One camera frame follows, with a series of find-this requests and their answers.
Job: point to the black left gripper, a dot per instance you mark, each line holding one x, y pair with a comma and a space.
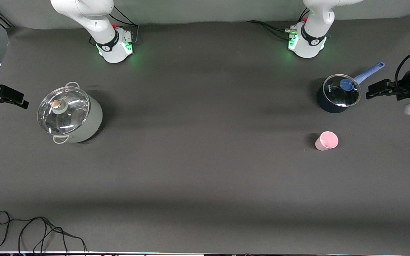
406, 86

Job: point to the pink plastic cup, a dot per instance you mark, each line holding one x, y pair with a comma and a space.
326, 141

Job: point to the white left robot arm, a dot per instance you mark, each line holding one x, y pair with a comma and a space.
311, 39

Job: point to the glass lid with blue knob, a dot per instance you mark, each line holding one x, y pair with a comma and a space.
340, 94

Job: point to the large glass pot lid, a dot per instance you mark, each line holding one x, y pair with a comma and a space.
64, 112

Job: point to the dark blue saucepan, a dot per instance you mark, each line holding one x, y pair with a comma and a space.
324, 105

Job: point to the grey-green cooking pot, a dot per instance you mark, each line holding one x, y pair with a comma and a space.
91, 121

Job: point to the dark grey table mat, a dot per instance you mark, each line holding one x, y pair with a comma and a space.
205, 160

